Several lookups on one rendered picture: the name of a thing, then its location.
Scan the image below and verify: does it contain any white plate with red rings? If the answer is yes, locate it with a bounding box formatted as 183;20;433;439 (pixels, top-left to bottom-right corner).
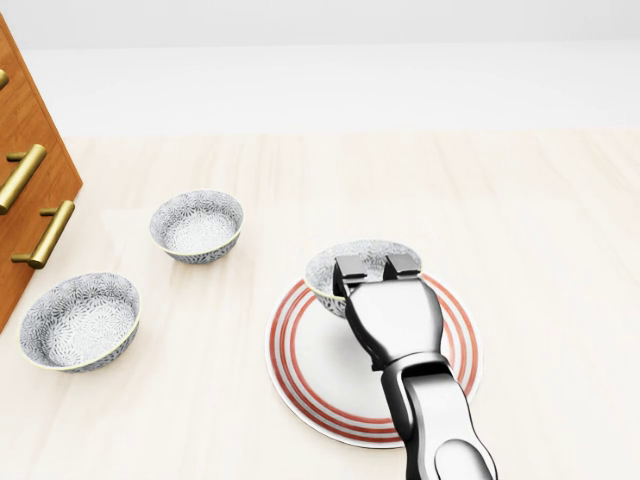
264;272;484;444

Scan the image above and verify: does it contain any wooden cabinet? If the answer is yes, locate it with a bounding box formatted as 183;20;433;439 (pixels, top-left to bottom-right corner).
0;13;84;334

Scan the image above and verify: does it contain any grey floral patterned bowl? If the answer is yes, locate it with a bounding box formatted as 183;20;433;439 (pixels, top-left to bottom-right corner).
18;272;142;374
148;188;245;265
303;239;427;321

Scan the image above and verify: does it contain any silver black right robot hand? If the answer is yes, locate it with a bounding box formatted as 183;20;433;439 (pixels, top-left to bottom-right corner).
332;252;446;373

